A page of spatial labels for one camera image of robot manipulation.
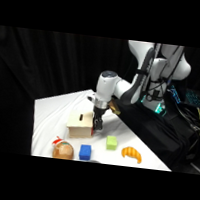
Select orange toy croissant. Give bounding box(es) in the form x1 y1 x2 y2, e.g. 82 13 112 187
119 145 144 165

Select black curtain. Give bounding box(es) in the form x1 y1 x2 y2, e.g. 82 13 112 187
0 25 200 176

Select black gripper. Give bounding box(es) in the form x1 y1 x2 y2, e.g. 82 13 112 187
90 105 107 132

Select black draped robot stand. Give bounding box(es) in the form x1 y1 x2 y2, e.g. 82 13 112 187
112 89 200 176

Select light wooden box with slot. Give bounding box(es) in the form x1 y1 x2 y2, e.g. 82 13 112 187
65 108 96 141

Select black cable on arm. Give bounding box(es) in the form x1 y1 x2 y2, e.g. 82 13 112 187
144 42 183 105

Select small green light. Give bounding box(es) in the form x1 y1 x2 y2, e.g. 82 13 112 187
155 102 165 115

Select gingerbread man plush toy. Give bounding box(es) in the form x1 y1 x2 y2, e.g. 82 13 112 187
49 135 77 161

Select blue foam cube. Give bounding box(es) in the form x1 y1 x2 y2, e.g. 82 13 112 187
78 143 94 161

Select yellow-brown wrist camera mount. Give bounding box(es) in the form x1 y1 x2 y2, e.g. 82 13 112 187
107 100 123 116

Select blue-lit keyboard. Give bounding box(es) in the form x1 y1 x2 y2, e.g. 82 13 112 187
167 84 200 108

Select white tablecloth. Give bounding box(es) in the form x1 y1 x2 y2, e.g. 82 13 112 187
28 83 180 173

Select green foam cube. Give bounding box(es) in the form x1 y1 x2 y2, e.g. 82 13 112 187
105 134 119 151

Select grey round bowl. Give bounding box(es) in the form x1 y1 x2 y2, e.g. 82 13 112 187
88 158 102 164

